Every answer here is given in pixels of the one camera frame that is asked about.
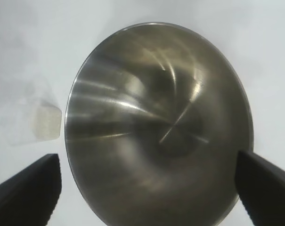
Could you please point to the stainless steel mixing bowl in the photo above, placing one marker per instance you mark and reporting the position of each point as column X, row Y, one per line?
column 156, row 117

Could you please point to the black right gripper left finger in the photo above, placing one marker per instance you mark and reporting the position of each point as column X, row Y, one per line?
column 26, row 193

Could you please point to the white uncooked rice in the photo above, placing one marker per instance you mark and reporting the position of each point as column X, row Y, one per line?
column 48, row 123

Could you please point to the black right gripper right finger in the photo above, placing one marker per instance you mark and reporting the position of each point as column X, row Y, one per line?
column 267, row 193

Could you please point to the clear plastic measuring cup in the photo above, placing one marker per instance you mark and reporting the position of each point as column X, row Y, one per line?
column 22, row 117

